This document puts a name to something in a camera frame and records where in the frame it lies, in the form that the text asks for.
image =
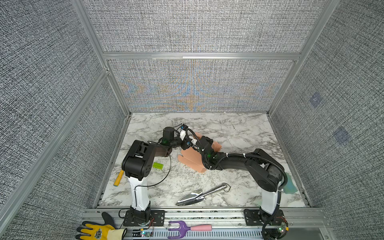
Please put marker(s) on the silver metal garden trowel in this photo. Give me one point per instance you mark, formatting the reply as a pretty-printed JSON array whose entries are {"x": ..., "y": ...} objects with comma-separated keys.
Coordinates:
[{"x": 199, "y": 195}]

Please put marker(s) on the yellow black work glove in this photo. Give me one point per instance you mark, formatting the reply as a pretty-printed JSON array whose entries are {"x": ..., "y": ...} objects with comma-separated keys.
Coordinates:
[{"x": 96, "y": 231}]

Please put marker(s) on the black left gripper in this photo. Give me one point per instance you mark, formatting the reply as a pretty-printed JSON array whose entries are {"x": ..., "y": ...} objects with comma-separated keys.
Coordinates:
[{"x": 184, "y": 143}]

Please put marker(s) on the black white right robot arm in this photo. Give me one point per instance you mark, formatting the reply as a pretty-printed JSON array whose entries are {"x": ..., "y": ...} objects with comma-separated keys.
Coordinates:
[{"x": 265, "y": 170}]

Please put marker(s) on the small green tag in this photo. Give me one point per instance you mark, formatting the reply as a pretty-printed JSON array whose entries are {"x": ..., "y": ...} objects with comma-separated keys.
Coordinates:
[{"x": 158, "y": 166}]

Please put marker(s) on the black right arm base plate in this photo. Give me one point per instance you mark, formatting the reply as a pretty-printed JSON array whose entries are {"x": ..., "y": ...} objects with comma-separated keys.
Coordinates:
[{"x": 255, "y": 217}]

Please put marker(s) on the yellow toy shovel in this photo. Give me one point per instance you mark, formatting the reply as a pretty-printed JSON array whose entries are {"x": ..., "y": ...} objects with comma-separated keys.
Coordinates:
[{"x": 119, "y": 178}]

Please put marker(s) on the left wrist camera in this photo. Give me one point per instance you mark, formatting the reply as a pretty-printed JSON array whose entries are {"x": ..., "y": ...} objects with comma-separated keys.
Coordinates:
[{"x": 183, "y": 131}]

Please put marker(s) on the purple pink garden fork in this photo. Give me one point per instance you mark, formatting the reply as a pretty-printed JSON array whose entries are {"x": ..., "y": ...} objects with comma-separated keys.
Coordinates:
[{"x": 183, "y": 228}]

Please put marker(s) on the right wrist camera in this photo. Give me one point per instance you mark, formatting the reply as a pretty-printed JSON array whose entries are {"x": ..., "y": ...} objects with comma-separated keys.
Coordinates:
[{"x": 192, "y": 144}]

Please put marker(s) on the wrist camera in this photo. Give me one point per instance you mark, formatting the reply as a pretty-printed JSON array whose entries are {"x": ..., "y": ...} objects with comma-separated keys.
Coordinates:
[
  {"x": 183, "y": 131},
  {"x": 192, "y": 144}
]

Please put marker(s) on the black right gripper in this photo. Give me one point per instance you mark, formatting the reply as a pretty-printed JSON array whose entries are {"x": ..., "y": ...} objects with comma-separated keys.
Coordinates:
[{"x": 203, "y": 138}]

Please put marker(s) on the green sponge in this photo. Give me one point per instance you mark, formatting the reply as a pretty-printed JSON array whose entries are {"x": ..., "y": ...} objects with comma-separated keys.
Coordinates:
[{"x": 290, "y": 187}]

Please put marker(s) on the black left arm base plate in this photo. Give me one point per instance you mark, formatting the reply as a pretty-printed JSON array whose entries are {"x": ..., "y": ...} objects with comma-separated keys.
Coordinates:
[{"x": 134, "y": 218}]

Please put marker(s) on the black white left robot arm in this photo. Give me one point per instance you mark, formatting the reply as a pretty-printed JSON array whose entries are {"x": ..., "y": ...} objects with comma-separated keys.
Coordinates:
[{"x": 139, "y": 160}]

